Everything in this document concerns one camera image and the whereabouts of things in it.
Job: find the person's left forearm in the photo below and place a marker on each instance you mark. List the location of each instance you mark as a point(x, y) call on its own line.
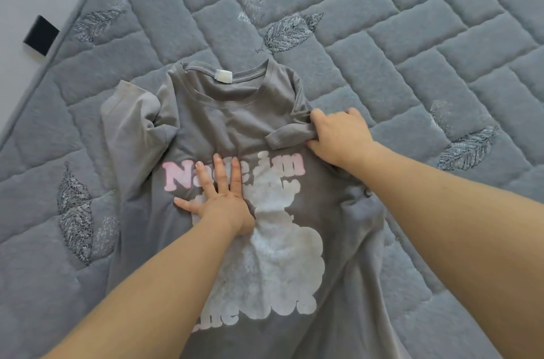
point(144, 303)

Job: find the grey printed t-shirt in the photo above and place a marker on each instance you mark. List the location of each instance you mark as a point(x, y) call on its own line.
point(272, 244)

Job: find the person's right hand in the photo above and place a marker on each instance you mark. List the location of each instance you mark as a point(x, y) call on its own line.
point(340, 140)

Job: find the black square patch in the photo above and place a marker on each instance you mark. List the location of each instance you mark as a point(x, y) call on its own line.
point(41, 34)

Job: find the person's right forearm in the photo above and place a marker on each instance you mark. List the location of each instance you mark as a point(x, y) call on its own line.
point(476, 244)

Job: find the person's left hand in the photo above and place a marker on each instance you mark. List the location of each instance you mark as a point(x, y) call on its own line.
point(223, 201)

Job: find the grey quilted mattress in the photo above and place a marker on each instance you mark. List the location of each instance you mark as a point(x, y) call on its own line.
point(408, 32)

